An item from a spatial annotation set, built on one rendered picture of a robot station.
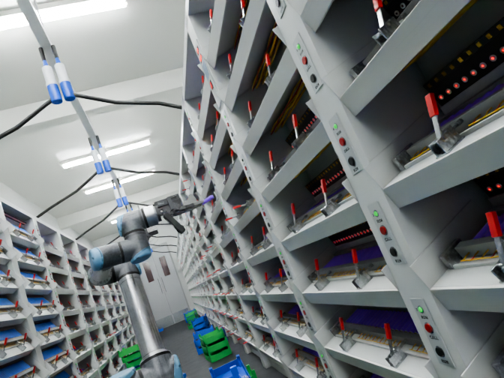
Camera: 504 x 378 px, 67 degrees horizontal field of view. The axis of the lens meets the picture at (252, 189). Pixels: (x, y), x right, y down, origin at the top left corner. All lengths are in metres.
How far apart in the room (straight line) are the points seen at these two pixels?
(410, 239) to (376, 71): 0.29
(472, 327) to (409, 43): 0.48
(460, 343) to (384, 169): 0.32
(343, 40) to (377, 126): 0.19
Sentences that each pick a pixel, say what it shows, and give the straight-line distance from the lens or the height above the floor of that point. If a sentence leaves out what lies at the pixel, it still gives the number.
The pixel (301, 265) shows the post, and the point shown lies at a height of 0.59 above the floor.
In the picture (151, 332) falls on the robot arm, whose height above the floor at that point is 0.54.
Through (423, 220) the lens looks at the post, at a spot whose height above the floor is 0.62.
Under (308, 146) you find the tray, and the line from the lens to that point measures 0.94.
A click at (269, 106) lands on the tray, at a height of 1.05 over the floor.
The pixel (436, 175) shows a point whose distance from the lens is 0.62.
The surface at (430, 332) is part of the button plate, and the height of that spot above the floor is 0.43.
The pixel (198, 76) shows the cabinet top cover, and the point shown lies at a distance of 2.10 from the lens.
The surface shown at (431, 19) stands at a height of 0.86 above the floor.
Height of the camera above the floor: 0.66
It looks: 11 degrees up
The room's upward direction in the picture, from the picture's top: 22 degrees counter-clockwise
